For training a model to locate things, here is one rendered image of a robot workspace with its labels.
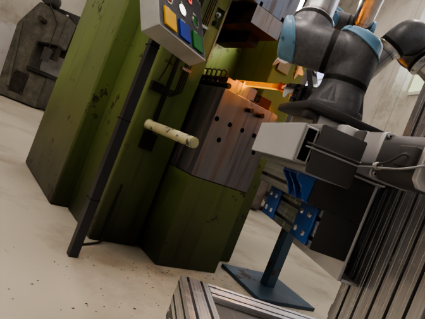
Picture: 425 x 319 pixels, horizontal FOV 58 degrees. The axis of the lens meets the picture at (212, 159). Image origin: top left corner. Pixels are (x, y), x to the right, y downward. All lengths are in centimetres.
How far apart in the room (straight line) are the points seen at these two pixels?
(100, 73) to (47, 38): 689
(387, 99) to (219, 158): 445
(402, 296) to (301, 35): 64
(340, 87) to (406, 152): 40
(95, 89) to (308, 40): 146
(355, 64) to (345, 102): 10
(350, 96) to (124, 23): 156
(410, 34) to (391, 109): 470
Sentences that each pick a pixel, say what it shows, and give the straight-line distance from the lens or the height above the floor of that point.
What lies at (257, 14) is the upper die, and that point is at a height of 132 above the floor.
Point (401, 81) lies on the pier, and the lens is 624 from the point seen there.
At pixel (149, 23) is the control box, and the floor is 95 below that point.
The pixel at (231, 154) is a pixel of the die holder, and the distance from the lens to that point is 194.
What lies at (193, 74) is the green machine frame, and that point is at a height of 94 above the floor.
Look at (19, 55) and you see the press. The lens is 926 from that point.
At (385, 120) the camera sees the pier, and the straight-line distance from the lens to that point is 609.
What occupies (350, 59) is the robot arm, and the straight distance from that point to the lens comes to 104.
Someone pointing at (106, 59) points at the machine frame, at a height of 87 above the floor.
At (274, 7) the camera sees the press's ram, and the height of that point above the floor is 140.
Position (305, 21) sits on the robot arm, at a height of 102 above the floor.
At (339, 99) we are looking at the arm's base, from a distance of 100.
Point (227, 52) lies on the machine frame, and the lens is 251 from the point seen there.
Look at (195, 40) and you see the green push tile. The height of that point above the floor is 101.
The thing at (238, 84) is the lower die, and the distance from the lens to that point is 197.
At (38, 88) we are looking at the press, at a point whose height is 42.
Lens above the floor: 63
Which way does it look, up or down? 2 degrees down
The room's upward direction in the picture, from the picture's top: 22 degrees clockwise
